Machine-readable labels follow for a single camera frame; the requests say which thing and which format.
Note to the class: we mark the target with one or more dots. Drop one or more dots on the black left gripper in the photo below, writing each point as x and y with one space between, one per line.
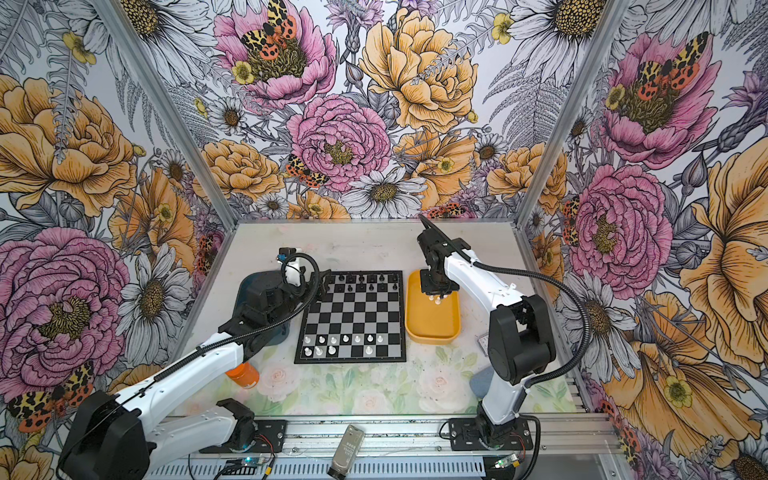
312 297

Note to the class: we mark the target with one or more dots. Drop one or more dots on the yellow plastic tray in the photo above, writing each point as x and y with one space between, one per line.
429 320

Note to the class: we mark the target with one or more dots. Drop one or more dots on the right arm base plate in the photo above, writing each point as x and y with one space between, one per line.
479 434

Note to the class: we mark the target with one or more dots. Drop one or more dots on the aluminium front rail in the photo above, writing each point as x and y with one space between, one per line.
551 433

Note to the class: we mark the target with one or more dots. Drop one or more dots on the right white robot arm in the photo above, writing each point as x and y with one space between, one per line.
520 339

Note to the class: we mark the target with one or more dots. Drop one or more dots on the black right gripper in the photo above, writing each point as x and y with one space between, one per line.
428 289

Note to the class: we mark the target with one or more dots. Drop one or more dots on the silver usb hub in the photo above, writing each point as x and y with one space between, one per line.
346 452

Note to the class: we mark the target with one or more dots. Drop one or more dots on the teal plastic bin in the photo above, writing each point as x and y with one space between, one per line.
261 300

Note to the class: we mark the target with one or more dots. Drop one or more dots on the black and white chessboard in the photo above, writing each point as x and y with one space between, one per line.
368 303

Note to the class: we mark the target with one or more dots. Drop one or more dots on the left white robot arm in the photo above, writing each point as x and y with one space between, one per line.
125 435

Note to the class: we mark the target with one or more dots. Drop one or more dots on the orange pill bottle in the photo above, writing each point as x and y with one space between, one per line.
245 375

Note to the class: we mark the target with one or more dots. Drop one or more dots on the small white clock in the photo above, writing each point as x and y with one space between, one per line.
483 342

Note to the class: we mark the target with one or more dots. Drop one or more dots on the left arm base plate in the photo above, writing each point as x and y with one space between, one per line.
261 436

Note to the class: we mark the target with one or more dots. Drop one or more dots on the grey blue sponge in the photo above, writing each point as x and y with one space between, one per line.
480 382

